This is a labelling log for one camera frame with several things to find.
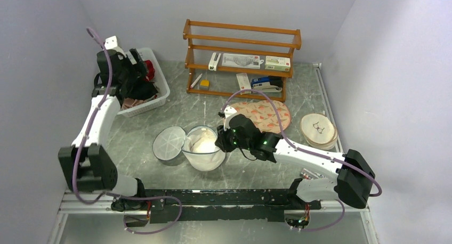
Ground black bra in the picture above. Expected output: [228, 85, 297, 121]
[124, 78, 159, 100]

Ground white garment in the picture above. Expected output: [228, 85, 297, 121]
[183, 127, 217, 153]

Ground white mesh laundry bag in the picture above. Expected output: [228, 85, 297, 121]
[152, 126, 227, 172]

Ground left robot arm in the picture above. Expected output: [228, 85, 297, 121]
[58, 48, 148, 210]

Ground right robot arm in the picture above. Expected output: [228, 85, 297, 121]
[215, 113, 377, 209]

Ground pink bra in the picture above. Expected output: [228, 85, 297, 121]
[121, 96, 156, 110]

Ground white plastic laundry basket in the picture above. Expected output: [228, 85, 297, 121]
[118, 47, 170, 118]

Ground pink floral laundry bag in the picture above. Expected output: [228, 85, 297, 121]
[229, 100, 292, 133]

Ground red garment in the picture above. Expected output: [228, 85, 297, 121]
[144, 60, 155, 82]

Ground white tall box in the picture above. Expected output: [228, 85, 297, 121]
[236, 72, 252, 95]

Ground white pen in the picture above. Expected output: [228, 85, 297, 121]
[190, 74, 203, 88]

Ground yellow grey eraser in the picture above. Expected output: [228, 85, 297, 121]
[199, 79, 210, 90]

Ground white stapler on shelf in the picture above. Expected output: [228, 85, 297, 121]
[207, 52, 221, 71]

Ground flat packaged item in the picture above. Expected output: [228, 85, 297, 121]
[221, 53, 264, 69]

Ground wooden shelf rack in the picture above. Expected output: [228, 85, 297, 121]
[182, 19, 302, 102]

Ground marker pen set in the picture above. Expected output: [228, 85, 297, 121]
[300, 168, 324, 180]

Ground green white box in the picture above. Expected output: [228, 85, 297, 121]
[264, 56, 291, 72]

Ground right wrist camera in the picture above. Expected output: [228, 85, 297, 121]
[223, 106, 239, 131]

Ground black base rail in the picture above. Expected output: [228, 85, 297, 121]
[111, 189, 322, 224]

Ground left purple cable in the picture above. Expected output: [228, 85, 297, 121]
[71, 26, 183, 235]

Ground purple cable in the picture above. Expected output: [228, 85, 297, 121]
[71, 26, 183, 235]
[220, 90, 383, 232]

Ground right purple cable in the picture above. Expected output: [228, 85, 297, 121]
[220, 90, 383, 232]

